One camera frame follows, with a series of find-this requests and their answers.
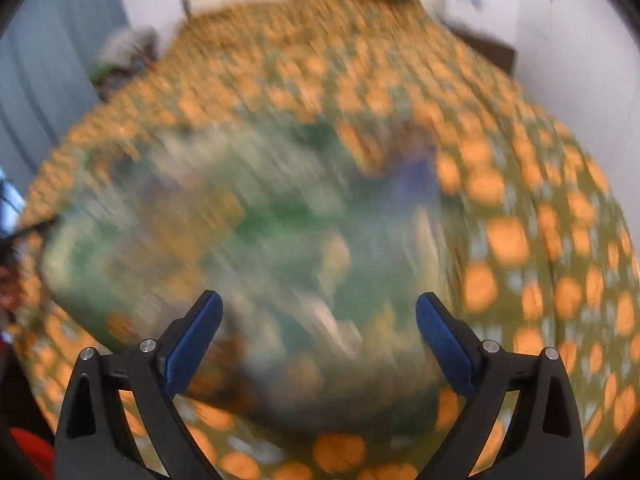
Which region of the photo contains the pile of clothes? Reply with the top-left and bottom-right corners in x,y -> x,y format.
92,26 -> 162,88

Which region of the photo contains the blue-grey curtain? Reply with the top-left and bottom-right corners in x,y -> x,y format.
0,0 -> 131,176

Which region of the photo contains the green landscape print jacket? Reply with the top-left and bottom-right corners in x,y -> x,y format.
40,120 -> 453,436

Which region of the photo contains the person's orange clothing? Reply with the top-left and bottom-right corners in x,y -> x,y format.
9,426 -> 56,480

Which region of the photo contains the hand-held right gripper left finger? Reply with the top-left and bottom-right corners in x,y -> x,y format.
54,290 -> 223,480

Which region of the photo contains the dark wooden nightstand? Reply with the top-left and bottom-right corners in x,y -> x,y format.
447,25 -> 517,80

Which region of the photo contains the white wardrobe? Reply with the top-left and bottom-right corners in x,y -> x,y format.
515,0 -> 640,201

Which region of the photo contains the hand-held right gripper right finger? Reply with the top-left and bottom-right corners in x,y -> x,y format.
415,292 -> 585,480

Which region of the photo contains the orange leaf print quilt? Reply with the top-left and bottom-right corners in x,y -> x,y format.
10,0 -> 640,480

